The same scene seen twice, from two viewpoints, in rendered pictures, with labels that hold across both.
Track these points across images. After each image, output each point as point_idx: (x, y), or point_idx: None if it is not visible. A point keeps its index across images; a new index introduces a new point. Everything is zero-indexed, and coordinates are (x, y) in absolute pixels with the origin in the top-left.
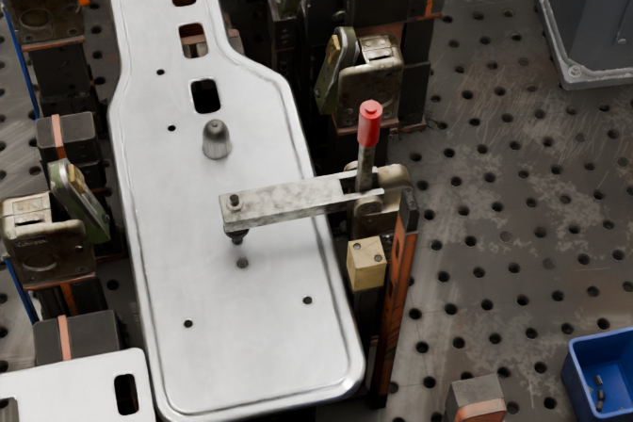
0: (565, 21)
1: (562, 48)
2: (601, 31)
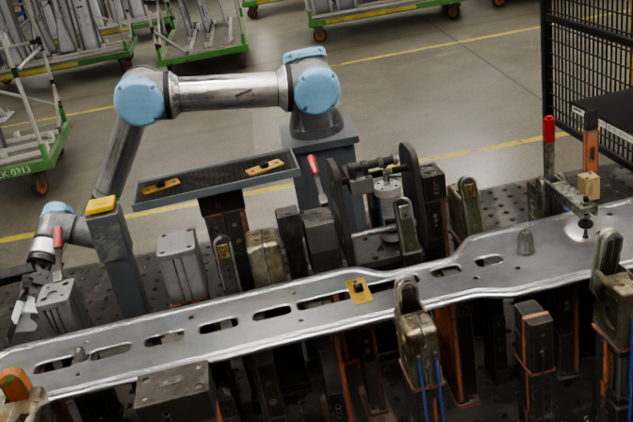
0: None
1: None
2: (365, 224)
